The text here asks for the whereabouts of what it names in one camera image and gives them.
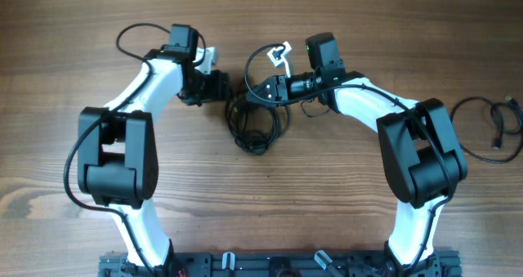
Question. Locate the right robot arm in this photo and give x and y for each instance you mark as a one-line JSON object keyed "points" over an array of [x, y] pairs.
{"points": [[421, 156]]}

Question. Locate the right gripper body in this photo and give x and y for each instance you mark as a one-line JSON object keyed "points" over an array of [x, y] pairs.
{"points": [[276, 90]]}

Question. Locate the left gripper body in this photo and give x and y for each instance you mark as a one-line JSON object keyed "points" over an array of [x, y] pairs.
{"points": [[207, 88]]}

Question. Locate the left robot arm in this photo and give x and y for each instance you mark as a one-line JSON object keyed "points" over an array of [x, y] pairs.
{"points": [[113, 166]]}

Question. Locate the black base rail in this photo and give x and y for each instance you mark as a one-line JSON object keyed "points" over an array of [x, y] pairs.
{"points": [[356, 263]]}

